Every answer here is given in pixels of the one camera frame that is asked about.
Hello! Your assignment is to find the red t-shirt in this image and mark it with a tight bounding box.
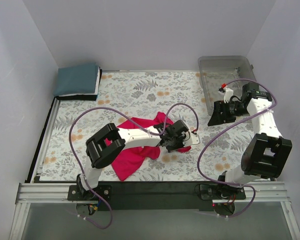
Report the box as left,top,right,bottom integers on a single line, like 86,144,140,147
110,111,192,182

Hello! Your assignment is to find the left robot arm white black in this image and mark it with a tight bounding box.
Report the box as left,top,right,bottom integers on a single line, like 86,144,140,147
76,120,198,200

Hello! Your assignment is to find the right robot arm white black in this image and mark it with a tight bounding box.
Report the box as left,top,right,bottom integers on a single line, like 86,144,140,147
207,82,293,199

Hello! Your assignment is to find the floral patterned table mat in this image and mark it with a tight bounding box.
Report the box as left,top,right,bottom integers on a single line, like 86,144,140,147
37,71,254,182

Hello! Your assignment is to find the clear plastic bin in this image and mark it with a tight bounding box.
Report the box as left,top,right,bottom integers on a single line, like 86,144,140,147
198,55,256,115

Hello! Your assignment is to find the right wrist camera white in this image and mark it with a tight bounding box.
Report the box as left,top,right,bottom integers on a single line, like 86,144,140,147
218,83,234,103

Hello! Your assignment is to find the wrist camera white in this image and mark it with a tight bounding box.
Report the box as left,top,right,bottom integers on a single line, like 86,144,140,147
218,83,234,103
182,131,201,148

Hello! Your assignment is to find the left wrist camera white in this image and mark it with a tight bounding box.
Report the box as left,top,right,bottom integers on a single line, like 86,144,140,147
182,131,201,148

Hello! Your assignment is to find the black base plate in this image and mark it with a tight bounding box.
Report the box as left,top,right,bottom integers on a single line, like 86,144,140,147
67,181,247,212

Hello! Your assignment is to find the aluminium frame rail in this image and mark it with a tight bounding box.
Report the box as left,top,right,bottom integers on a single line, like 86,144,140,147
9,181,300,240

